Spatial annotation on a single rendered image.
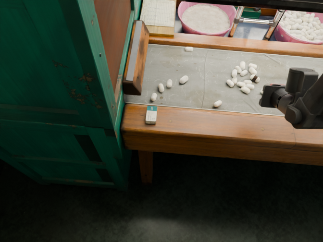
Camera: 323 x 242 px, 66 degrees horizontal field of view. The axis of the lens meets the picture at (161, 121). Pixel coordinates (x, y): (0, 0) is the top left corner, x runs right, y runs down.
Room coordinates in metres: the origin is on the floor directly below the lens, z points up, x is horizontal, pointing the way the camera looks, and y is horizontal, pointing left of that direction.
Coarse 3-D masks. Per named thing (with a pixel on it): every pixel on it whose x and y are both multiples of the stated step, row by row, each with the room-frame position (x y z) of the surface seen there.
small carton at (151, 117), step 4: (148, 108) 0.44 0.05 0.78; (152, 108) 0.44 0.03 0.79; (156, 108) 0.44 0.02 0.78; (148, 112) 0.42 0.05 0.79; (152, 112) 0.42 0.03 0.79; (156, 112) 0.42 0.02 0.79; (148, 116) 0.40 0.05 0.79; (152, 116) 0.41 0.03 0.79; (156, 116) 0.41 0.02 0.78; (148, 120) 0.39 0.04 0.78; (152, 120) 0.39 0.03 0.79
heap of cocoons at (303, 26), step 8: (288, 16) 1.02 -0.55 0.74; (296, 16) 1.02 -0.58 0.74; (304, 16) 1.04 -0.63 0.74; (312, 16) 1.04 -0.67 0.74; (280, 24) 0.97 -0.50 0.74; (288, 24) 0.97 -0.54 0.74; (296, 24) 0.97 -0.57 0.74; (304, 24) 0.97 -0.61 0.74; (312, 24) 0.99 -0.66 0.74; (320, 24) 0.99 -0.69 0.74; (288, 32) 0.92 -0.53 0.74; (296, 32) 0.92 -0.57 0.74; (304, 32) 0.93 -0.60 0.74; (312, 32) 0.92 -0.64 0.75; (320, 32) 0.94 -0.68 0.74; (312, 40) 0.90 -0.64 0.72; (320, 40) 0.88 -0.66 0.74
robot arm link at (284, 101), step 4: (284, 96) 0.40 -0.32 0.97; (288, 96) 0.39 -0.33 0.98; (292, 96) 0.39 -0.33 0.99; (280, 100) 0.39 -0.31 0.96; (284, 100) 0.38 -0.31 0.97; (288, 100) 0.37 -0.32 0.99; (292, 100) 0.36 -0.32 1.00; (280, 104) 0.38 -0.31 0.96; (284, 104) 0.37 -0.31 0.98; (288, 104) 0.36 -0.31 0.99; (280, 108) 0.37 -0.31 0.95; (284, 108) 0.36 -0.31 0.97; (284, 112) 0.35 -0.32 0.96
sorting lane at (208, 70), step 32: (160, 64) 0.67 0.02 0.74; (192, 64) 0.69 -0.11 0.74; (224, 64) 0.70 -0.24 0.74; (256, 64) 0.71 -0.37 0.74; (288, 64) 0.73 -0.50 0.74; (320, 64) 0.74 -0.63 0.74; (128, 96) 0.51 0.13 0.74; (160, 96) 0.52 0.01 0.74; (192, 96) 0.53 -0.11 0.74; (224, 96) 0.54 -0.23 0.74; (256, 96) 0.56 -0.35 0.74
